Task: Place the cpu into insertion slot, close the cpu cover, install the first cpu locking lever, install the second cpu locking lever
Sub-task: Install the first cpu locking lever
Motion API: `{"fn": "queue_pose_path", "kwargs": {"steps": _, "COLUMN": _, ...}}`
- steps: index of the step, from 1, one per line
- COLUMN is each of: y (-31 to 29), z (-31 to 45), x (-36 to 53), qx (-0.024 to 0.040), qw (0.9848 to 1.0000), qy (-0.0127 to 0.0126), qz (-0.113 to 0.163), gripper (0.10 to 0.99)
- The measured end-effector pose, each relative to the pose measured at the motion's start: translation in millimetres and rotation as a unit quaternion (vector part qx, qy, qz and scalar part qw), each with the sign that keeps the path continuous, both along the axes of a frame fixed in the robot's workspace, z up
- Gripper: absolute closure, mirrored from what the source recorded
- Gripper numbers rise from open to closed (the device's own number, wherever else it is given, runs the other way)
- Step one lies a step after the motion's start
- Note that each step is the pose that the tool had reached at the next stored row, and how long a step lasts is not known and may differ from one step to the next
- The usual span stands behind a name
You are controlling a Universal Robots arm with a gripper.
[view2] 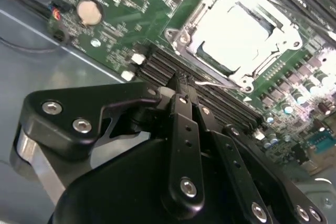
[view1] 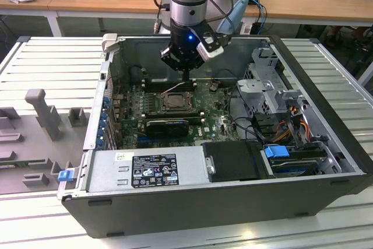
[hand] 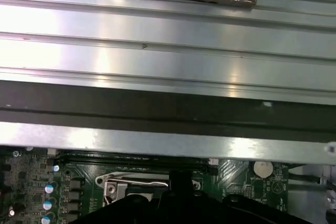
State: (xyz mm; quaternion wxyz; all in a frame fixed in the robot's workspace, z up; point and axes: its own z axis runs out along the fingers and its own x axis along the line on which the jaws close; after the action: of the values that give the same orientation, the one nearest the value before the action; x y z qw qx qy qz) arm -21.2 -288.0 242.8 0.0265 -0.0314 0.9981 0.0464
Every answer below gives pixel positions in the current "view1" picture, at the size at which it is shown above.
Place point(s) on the black graphics card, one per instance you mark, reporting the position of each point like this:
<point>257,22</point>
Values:
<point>166,128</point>

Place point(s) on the grey power supply with label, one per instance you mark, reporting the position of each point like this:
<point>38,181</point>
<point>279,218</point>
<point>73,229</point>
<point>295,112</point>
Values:
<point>102,170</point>

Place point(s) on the grey parts rack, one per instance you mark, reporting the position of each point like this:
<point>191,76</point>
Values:
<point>70,144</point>

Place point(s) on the CPU socket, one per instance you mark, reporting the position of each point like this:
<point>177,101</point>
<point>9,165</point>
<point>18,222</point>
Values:
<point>177,110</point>

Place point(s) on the white camera on black bracket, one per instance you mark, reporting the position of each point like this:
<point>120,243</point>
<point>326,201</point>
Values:
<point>211,49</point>

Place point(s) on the hard disk drive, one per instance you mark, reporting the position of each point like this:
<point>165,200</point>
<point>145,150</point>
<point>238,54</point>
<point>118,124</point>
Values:
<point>294,168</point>

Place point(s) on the grey case latch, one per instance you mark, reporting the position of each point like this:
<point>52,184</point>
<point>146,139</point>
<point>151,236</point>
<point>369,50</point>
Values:
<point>110,42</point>

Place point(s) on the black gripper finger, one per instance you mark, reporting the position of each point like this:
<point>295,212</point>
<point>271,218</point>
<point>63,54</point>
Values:
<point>198,63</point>
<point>173,58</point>

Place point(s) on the round coin battery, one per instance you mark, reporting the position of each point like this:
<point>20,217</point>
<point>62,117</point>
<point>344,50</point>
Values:
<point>213,87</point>

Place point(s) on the black grey PC case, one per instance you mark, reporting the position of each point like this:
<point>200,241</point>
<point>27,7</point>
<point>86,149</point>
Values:
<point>175,214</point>

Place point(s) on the grey metal drive cage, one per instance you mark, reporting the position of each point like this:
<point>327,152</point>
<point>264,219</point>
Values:
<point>253,88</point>

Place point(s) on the green RAM stick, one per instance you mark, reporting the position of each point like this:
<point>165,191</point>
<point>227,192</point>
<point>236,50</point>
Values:
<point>23,164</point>

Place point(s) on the black plastic shroud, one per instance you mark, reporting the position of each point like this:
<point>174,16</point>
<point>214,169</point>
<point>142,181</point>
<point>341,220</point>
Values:
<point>233,160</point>

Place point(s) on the blue plastic latch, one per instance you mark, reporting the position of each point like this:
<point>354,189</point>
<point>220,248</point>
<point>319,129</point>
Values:
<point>65,176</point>

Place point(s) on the green motherboard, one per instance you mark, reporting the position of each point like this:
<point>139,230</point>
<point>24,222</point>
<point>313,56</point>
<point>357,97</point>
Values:
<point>209,123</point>

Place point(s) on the blue disk carrier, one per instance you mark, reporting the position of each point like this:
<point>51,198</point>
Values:
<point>275,152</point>

